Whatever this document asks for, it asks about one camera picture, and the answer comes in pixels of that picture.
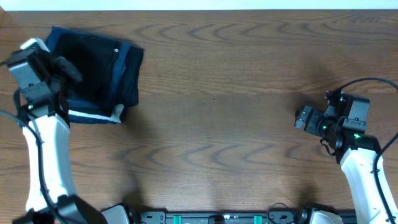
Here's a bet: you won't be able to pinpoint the black t-shirt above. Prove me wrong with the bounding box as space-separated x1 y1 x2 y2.
54 33 121 116

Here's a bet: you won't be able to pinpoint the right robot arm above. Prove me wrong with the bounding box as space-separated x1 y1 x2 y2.
294 92 397 223

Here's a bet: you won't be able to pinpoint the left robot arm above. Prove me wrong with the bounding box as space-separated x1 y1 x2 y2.
5 38 106 223

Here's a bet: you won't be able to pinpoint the folded dark blue jeans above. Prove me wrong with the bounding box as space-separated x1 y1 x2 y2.
45 26 131 124

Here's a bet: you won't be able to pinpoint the folded black garment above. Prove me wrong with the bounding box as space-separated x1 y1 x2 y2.
118 46 144 122

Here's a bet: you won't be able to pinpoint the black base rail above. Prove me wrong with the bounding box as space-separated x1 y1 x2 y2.
136 210 299 224

